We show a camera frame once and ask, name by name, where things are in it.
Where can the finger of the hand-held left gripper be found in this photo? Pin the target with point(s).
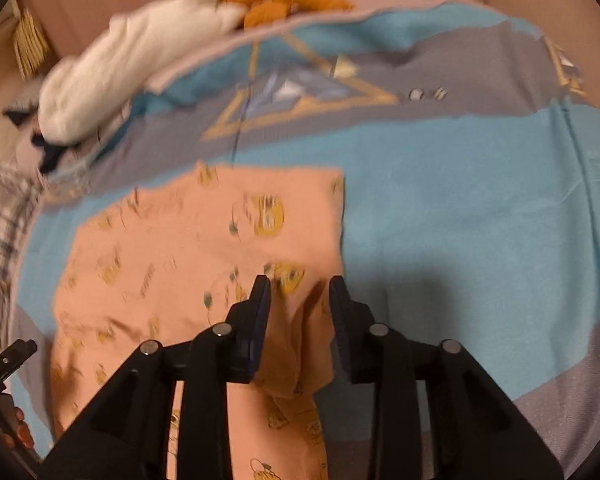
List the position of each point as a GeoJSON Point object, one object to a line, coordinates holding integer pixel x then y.
{"type": "Point", "coordinates": [10, 360]}

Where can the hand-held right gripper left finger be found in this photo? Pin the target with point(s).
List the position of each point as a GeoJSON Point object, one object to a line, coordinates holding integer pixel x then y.
{"type": "Point", "coordinates": [262, 320]}

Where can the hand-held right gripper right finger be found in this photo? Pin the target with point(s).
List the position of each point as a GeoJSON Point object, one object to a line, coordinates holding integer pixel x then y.
{"type": "Point", "coordinates": [336, 320]}

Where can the peach cartoon print pants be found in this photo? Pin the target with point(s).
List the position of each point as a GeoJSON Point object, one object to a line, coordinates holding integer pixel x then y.
{"type": "Point", "coordinates": [180, 260]}

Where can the person's left hand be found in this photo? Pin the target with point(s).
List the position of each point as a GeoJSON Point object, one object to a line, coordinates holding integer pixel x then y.
{"type": "Point", "coordinates": [17, 427]}

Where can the grey plaid cloth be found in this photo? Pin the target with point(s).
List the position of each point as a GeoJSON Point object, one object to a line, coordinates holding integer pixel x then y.
{"type": "Point", "coordinates": [5, 235]}

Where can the blue grey printed bedsheet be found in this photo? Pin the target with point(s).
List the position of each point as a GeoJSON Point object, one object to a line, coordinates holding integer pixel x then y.
{"type": "Point", "coordinates": [455, 210]}

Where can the dark navy cloth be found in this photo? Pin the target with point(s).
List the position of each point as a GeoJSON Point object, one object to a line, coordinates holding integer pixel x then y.
{"type": "Point", "coordinates": [50, 157]}

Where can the white fluffy blanket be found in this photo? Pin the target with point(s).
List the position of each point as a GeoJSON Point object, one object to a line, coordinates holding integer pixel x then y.
{"type": "Point", "coordinates": [130, 60]}

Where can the yellow straw thing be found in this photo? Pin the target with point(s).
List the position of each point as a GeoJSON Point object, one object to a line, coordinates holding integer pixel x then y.
{"type": "Point", "coordinates": [30, 42]}

